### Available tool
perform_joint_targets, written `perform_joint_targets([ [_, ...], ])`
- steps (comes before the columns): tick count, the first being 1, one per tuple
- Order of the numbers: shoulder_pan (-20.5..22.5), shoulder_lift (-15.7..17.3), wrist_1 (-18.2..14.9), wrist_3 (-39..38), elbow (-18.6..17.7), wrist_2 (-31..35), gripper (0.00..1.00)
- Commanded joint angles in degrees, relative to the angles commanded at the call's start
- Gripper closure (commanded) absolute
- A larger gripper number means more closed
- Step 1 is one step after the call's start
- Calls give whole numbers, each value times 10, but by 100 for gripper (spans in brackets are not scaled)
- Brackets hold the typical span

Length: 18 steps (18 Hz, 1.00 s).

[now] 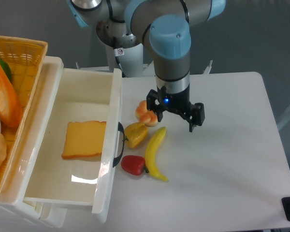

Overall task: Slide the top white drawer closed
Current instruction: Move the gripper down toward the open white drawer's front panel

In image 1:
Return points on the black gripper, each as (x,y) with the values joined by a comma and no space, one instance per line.
(177,103)

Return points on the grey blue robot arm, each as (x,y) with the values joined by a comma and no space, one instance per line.
(88,12)

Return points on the white drawer cabinet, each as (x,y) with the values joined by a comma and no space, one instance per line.
(13,207)

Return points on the knotted bread bun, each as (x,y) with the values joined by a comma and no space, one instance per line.
(145,116)

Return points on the yellow bell pepper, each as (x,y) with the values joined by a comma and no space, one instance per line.
(135,133)

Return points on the yellow banana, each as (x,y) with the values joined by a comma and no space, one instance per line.
(150,154)

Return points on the red bell pepper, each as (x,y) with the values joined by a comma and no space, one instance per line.
(134,165)

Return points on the yellow toast slice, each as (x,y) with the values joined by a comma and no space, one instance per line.
(84,139)

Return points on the yellow woven basket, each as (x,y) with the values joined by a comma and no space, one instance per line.
(25,58)

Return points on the orange baguette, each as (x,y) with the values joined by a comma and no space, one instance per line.
(11,111)

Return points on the green pepper in basket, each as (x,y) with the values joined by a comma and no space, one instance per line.
(6,69)

